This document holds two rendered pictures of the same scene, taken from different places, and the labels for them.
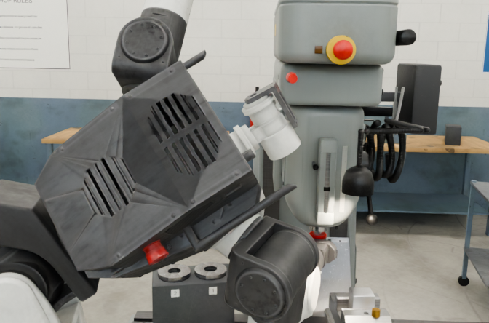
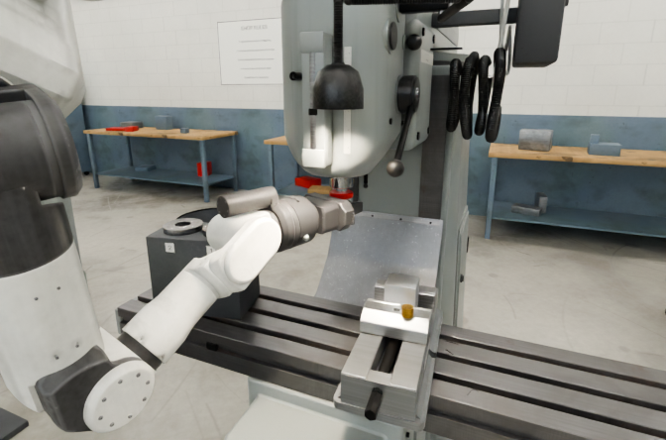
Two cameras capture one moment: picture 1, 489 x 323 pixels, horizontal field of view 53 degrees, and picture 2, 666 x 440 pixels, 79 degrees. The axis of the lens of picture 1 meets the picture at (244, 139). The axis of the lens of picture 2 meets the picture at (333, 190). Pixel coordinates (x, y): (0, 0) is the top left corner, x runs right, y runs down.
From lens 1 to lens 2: 77 cm
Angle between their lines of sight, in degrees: 21
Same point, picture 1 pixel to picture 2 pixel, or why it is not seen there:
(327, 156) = (309, 57)
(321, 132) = (313, 26)
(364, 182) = (334, 83)
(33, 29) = (268, 51)
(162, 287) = (156, 239)
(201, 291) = (198, 250)
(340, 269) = (426, 258)
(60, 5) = not seen: hidden behind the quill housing
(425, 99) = (539, 3)
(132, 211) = not seen: outside the picture
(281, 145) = not seen: outside the picture
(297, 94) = not seen: outside the picture
